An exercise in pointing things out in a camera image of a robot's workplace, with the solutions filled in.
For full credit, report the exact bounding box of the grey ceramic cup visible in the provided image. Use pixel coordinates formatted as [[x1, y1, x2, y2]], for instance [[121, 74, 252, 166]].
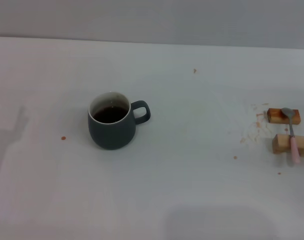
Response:
[[87, 91, 151, 151]]

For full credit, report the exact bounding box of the pink handled metal spoon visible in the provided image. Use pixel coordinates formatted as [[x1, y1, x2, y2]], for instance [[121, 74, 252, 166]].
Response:
[[281, 107, 301, 165]]

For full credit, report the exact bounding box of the pale notched wooden block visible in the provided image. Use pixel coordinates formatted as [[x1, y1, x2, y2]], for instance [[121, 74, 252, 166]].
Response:
[[272, 133, 304, 158]]

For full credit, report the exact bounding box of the stained wooden block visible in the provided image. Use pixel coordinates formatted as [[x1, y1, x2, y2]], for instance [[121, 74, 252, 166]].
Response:
[[267, 107, 302, 125]]

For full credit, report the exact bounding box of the dark coffee liquid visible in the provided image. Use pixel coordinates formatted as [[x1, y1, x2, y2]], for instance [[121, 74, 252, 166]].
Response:
[[93, 106, 129, 124]]

